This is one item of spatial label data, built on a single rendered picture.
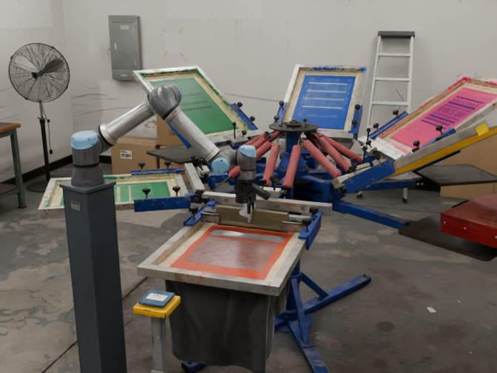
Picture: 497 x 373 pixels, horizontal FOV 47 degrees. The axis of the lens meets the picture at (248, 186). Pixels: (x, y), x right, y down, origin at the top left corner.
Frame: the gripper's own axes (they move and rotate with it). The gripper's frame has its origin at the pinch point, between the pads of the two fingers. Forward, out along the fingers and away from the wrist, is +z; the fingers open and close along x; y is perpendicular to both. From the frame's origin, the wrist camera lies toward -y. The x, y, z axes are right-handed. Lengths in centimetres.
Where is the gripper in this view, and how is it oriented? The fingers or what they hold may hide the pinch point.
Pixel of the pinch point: (251, 218)
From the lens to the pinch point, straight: 275.7
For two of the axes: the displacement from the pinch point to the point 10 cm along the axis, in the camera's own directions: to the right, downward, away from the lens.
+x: -3.0, 2.8, -9.1
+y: -9.5, -0.9, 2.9
